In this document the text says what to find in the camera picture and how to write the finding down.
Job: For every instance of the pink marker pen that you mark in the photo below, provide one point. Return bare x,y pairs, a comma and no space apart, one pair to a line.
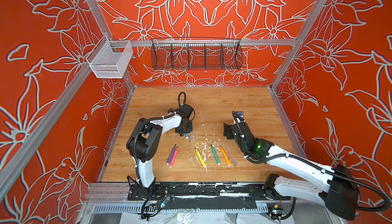
173,158

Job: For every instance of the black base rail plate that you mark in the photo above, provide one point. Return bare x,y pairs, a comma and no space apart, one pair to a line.
254,191

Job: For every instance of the clear plastic bin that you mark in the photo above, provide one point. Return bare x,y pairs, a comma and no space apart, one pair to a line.
108,61

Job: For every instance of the orange marker pen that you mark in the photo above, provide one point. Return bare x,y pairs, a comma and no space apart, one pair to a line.
225,156

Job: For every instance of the green marker pen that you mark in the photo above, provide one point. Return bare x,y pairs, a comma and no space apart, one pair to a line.
215,154

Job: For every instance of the black wire basket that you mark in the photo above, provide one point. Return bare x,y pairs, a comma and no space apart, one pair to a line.
196,54

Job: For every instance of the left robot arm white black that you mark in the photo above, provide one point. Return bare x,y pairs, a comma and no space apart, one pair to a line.
144,140

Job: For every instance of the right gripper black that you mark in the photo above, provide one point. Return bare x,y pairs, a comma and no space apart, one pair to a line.
227,130

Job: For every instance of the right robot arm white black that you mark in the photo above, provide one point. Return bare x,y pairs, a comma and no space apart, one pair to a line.
333,187

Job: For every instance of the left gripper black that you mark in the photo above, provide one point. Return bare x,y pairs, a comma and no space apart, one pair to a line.
189,129

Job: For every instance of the yellow marker pen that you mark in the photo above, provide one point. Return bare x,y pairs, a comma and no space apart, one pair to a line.
200,158

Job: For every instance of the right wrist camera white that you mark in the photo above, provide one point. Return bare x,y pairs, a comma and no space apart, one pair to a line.
240,116

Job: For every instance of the purple marker pen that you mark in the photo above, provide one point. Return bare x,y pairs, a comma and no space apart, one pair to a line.
171,154

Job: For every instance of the grey slotted cable duct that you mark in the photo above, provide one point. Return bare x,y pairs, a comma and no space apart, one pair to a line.
230,207

